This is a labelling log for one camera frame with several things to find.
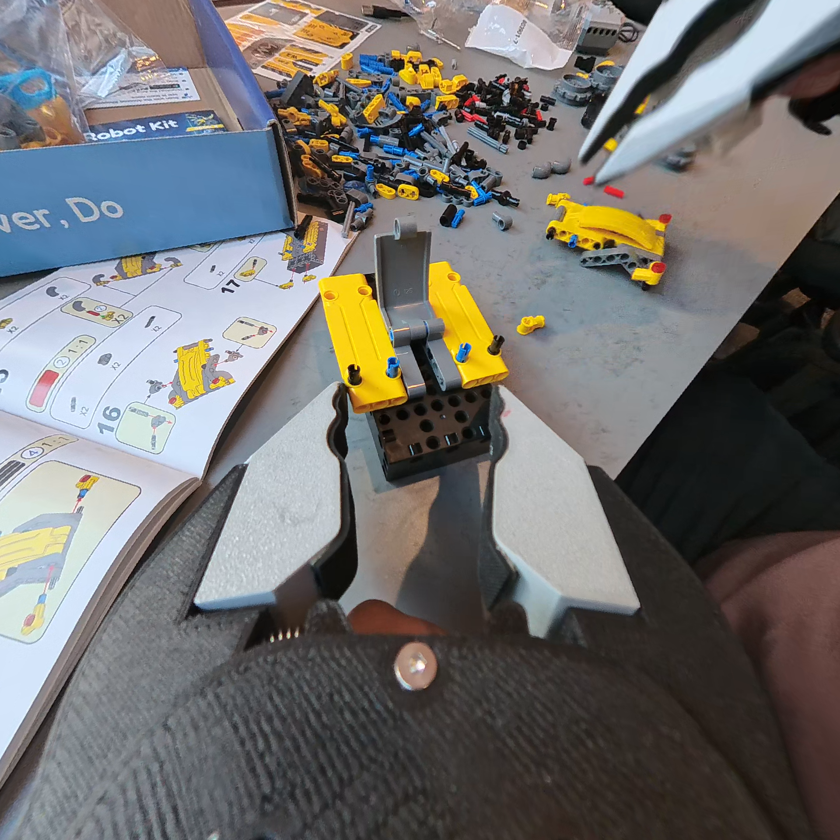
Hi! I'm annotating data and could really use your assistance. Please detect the grey motor block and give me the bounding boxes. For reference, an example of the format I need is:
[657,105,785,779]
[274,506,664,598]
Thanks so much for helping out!
[578,14,624,53]

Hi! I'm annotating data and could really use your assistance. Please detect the yellow and black brick assembly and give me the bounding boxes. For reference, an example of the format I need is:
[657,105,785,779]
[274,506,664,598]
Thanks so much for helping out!
[319,217,510,484]

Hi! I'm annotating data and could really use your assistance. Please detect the person in brown shirt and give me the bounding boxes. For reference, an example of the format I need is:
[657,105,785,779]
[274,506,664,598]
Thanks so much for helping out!
[693,529,840,840]

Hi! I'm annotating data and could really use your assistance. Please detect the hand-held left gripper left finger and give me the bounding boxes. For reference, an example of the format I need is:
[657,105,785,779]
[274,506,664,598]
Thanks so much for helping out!
[193,382,358,615]

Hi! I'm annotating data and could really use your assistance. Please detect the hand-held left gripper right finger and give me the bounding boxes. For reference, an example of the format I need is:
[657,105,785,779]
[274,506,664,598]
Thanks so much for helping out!
[477,388,643,623]

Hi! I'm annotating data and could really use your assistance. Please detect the blue cardboard kit box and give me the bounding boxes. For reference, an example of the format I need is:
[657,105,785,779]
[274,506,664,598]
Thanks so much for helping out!
[0,0,296,279]

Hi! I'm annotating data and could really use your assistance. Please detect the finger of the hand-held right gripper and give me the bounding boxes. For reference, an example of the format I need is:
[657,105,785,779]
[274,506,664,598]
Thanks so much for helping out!
[578,0,775,132]
[591,0,840,185]

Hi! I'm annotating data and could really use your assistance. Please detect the grey desk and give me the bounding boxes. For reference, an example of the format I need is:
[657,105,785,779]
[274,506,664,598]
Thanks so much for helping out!
[0,0,840,631]

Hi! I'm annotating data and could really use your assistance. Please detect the instruction booklet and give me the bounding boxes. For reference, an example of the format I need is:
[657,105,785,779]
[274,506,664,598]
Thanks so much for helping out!
[0,230,362,788]

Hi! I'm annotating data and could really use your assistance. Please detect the pile of wheels and tires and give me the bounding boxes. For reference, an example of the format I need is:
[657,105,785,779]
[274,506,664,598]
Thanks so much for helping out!
[552,59,697,172]

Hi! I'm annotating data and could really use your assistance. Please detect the yellow curved brick assembly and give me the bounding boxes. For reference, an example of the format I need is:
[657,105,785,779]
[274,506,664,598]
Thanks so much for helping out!
[545,193,672,290]

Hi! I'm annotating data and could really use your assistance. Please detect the clear bag with white label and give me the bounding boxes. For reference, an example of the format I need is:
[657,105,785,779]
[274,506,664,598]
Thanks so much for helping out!
[466,4,578,69]

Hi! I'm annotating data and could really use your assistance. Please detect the clear bags of brick parts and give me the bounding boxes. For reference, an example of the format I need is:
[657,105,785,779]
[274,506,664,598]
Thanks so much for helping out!
[0,0,158,145]

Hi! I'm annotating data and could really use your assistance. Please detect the sticker sheet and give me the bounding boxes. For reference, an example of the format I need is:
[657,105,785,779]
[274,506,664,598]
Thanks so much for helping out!
[224,0,382,80]

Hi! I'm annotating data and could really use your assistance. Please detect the pile of small brick parts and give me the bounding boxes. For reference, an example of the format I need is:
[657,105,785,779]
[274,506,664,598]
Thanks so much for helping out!
[269,50,559,237]

